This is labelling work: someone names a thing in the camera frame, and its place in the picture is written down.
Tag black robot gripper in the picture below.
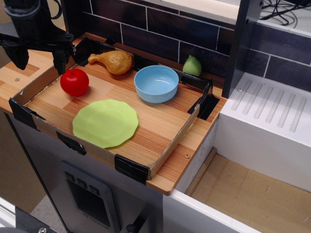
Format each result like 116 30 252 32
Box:
0 0 76 75

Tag light blue plastic bowl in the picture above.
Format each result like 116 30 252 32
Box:
134 65 179 103

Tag light green plastic plate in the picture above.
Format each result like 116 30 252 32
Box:
72 100 138 149

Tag toy chicken drumstick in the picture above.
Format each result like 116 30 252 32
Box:
87 50 132 75

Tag green toy pear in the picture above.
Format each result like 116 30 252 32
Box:
183 55 202 76

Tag toy dishwasher front panel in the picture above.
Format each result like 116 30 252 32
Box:
60 162 121 233

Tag white toy sink unit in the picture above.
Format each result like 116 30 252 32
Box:
163 74 311 233

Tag dark grey vertical post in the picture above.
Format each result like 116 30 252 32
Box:
222 0 262 98

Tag black cables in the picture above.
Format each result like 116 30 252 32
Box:
259 0 311 26

